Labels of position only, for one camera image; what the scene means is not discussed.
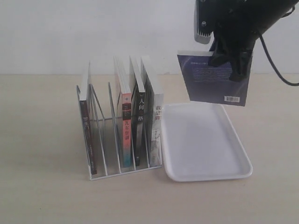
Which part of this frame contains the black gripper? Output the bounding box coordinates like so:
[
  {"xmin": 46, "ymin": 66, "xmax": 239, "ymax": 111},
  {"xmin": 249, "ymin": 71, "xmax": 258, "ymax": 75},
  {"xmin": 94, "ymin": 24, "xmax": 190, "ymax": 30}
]
[{"xmin": 208, "ymin": 0, "xmax": 297, "ymax": 82}]

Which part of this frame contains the blue moon cover book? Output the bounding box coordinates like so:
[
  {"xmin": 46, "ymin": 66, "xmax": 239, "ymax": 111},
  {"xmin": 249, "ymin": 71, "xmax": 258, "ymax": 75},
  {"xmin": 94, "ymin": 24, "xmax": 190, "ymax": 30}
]
[{"xmin": 177, "ymin": 50, "xmax": 249, "ymax": 107}]

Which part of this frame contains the white spine thick book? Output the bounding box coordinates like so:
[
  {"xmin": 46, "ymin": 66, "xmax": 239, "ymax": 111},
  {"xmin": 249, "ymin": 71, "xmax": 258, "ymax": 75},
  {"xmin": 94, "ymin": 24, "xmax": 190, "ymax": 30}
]
[{"xmin": 141, "ymin": 56, "xmax": 164, "ymax": 167}]

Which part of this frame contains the black spine book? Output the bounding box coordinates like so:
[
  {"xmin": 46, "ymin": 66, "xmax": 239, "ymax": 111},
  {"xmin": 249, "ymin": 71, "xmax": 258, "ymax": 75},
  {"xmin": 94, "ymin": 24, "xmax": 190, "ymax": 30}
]
[{"xmin": 129, "ymin": 56, "xmax": 145, "ymax": 166}]

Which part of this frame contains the pink teal spine book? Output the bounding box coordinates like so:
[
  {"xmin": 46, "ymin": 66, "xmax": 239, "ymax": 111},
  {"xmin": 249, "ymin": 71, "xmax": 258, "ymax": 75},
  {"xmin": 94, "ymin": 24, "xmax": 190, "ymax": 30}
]
[{"xmin": 114, "ymin": 56, "xmax": 132, "ymax": 168}]

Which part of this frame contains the clear acrylic book rack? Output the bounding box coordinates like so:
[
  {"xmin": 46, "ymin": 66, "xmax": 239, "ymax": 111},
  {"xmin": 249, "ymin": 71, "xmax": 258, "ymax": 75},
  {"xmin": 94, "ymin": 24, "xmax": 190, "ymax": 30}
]
[{"xmin": 76, "ymin": 85, "xmax": 163, "ymax": 181}]

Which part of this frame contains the dark brown spine book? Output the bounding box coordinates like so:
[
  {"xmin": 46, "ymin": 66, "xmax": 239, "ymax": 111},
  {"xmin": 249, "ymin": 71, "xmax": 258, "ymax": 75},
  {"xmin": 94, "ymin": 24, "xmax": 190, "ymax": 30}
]
[{"xmin": 78, "ymin": 61, "xmax": 97, "ymax": 175}]

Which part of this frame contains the white plastic tray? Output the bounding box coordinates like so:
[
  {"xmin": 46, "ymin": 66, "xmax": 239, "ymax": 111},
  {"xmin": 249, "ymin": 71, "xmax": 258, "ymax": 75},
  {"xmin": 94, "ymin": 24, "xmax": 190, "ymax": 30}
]
[{"xmin": 161, "ymin": 102, "xmax": 253, "ymax": 182}]

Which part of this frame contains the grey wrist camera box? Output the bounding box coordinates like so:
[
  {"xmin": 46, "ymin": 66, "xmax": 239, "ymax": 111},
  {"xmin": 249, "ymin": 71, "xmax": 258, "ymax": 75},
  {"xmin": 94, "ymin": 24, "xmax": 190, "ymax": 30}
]
[{"xmin": 193, "ymin": 0, "xmax": 216, "ymax": 44}]

